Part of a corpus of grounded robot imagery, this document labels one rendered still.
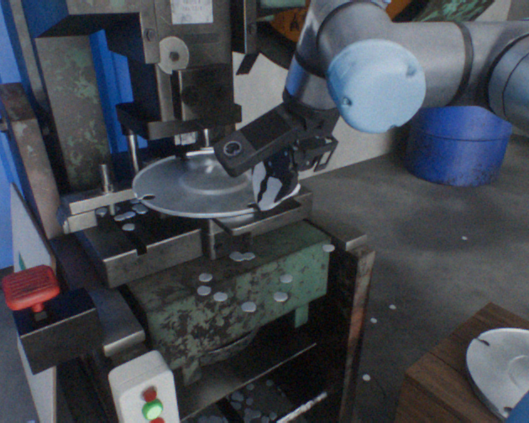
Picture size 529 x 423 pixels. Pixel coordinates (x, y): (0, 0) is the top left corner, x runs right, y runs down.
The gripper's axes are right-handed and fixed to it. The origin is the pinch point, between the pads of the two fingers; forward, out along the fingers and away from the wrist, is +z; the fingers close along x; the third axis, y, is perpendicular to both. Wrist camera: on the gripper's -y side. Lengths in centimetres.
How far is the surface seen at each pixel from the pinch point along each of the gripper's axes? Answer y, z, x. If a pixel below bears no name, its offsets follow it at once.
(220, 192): -1.4, 4.8, 7.9
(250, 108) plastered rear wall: 98, 85, 114
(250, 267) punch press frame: 1.1, 15.4, -2.4
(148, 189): -10.4, 8.9, 16.1
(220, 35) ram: 6.2, -12.3, 26.6
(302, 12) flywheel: 36, -9, 39
